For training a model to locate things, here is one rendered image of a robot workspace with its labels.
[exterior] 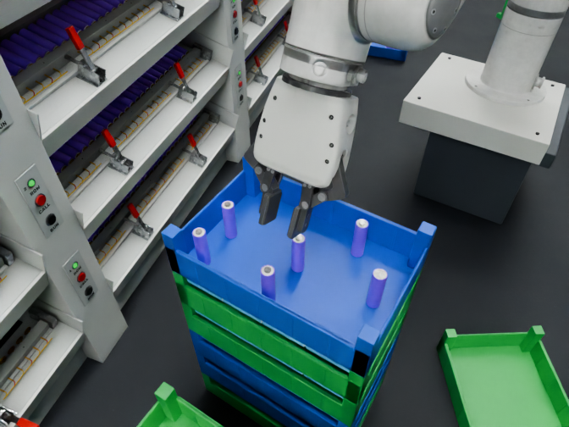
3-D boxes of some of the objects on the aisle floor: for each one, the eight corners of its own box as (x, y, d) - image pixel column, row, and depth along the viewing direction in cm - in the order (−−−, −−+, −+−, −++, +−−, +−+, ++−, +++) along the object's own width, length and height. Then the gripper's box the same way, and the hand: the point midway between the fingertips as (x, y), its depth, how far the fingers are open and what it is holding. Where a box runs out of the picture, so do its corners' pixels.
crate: (596, 502, 81) (621, 490, 75) (482, 507, 80) (497, 496, 74) (527, 344, 101) (541, 324, 96) (435, 347, 101) (444, 329, 95)
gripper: (234, 52, 48) (207, 210, 56) (382, 98, 42) (328, 268, 49) (271, 54, 54) (242, 196, 62) (404, 95, 48) (353, 246, 56)
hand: (284, 213), depth 55 cm, fingers open, 3 cm apart
